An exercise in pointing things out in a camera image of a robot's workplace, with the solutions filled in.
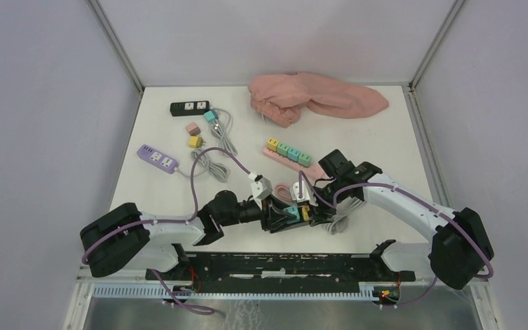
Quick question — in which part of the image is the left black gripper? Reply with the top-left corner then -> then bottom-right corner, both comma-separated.
220,192 -> 296,230

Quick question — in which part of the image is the black power strip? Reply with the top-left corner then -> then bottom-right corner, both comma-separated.
266,205 -> 311,233
169,100 -> 210,117

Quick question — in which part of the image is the yellow adapter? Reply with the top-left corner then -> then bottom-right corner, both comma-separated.
299,205 -> 310,222
266,138 -> 279,153
188,135 -> 205,149

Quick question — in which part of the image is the pink power strip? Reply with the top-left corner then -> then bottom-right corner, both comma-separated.
262,147 -> 329,180

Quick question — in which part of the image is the green adapter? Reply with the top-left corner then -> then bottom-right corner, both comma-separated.
276,142 -> 291,157
298,153 -> 312,168

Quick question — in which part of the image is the teal plug adapter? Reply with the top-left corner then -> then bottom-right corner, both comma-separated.
203,109 -> 219,124

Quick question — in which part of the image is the purple power strip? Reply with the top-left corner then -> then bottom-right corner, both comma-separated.
137,144 -> 179,175

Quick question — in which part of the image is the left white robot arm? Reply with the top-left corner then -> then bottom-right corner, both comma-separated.
80,190 -> 305,280

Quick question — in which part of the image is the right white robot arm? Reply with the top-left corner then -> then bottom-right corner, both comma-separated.
316,149 -> 494,289

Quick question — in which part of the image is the teal adapter on pink strip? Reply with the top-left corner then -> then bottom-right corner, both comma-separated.
287,147 -> 300,163

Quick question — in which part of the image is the yellow adapter on pink strip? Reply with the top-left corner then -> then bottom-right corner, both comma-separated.
266,138 -> 279,153

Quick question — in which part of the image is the pink cloth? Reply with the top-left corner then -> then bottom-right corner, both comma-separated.
247,72 -> 389,128

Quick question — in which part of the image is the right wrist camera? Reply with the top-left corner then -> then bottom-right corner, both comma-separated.
289,181 -> 318,206

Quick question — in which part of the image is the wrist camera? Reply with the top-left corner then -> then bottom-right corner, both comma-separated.
248,172 -> 273,210
289,181 -> 318,206

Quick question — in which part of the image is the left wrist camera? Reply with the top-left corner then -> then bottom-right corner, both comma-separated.
248,172 -> 273,210

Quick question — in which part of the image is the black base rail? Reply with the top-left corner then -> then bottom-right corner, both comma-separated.
145,252 -> 416,301

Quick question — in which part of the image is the grey cable bundle centre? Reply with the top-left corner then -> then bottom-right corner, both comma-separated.
175,148 -> 231,184

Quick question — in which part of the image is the grey cable of left strip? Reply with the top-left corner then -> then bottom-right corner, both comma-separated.
209,108 -> 239,158

